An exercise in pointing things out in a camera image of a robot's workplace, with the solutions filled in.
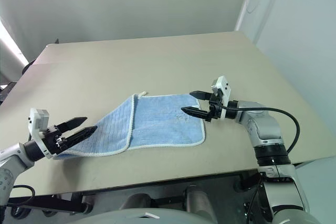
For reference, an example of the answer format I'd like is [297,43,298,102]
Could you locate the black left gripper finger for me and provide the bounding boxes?
[55,116,88,132]
[61,126,98,152]

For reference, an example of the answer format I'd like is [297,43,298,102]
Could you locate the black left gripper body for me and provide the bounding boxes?
[43,123,70,156]

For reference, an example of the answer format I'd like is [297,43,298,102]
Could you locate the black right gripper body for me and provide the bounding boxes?
[207,91,224,124]

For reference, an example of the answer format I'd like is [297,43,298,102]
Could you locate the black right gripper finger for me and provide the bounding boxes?
[181,106,211,121]
[189,91,213,101]

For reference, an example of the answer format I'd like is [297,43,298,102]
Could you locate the blue microfiber cloth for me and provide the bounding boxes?
[52,91,207,161]

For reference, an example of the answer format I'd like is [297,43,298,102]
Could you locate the black equipment piece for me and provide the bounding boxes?
[0,81,17,104]

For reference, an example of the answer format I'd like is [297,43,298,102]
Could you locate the small dark grey rounded shape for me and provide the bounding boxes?
[122,193,152,209]

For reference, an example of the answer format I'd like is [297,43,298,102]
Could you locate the large dark grey rounded shape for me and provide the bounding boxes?
[183,184,214,217]

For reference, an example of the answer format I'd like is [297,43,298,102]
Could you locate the grey robot torso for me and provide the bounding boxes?
[65,199,219,224]

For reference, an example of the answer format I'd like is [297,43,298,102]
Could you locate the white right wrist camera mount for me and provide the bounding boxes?
[209,76,233,120]

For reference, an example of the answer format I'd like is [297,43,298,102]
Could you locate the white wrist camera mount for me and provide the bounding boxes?
[209,76,233,120]
[27,108,53,159]

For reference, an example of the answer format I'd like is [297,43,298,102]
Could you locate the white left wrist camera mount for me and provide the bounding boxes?
[27,108,53,159]

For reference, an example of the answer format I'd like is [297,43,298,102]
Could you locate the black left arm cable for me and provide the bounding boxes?
[7,184,36,207]

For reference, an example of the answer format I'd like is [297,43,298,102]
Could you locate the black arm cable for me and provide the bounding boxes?
[7,184,36,207]
[216,104,301,154]

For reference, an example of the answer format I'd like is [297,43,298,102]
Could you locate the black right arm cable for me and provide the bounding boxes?
[216,104,301,154]

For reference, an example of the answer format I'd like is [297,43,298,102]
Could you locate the black table frame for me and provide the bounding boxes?
[5,167,266,216]

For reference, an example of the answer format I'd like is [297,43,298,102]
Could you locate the black torso cable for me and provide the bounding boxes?
[247,178,264,224]

